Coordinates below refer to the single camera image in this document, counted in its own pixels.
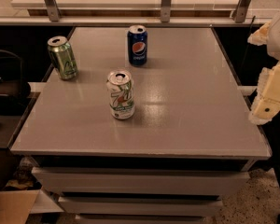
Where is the metal bracket middle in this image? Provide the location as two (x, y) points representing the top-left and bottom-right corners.
(160, 0), (172, 22)

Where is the metal bracket left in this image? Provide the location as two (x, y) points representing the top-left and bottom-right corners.
(44, 0), (60, 22)

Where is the metal bracket right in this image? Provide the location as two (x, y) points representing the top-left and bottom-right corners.
(231, 0), (252, 23)

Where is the metal bracket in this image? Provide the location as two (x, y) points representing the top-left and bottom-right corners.
(160, 0), (172, 22)
(231, 0), (252, 23)
(44, 0), (60, 22)

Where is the green soda can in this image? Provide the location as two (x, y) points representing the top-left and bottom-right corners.
(48, 35), (77, 80)

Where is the blue Pepsi can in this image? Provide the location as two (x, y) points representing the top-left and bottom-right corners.
(127, 25), (147, 66)

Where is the black chair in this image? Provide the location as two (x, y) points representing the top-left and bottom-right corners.
(0, 49), (31, 116)

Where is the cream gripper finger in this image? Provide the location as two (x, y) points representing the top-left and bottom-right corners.
(248, 61), (280, 125)
(247, 21), (271, 46)

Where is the white 7up can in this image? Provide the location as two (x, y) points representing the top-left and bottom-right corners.
(106, 69), (135, 119)

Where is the cardboard box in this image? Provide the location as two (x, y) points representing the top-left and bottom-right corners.
(0, 178), (41, 224)

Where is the grey drawer cabinet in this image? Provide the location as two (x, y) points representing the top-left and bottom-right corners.
(12, 28), (271, 224)

